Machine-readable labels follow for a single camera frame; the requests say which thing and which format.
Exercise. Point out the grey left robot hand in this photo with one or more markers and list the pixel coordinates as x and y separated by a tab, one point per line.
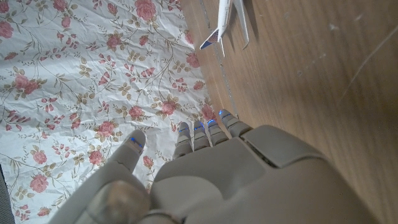
236	180

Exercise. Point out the white toy airplane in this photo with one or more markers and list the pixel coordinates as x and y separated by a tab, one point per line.
224	15

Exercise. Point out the floral backdrop cloth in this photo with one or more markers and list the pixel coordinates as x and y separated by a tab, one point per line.
93	77

